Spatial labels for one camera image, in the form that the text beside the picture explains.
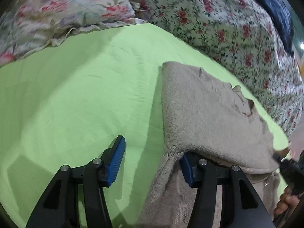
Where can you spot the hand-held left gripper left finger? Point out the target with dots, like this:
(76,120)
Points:
(117,159)

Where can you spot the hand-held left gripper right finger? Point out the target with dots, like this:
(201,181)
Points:
(186,168)

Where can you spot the grey-beige fleece garment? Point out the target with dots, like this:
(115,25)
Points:
(201,111)

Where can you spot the person's right hand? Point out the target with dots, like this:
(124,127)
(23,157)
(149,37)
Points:
(286,201)

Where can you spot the pink cloth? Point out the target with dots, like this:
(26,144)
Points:
(296,142)

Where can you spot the green bed sheet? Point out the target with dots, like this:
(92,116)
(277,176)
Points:
(71,99)

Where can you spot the white red-flowered quilt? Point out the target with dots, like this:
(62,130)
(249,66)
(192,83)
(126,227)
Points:
(213,23)

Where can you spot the pastel floral ruffled pillow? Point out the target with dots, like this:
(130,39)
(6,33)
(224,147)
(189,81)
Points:
(59,11)

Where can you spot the dark blue cloth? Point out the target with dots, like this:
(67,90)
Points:
(268,2)

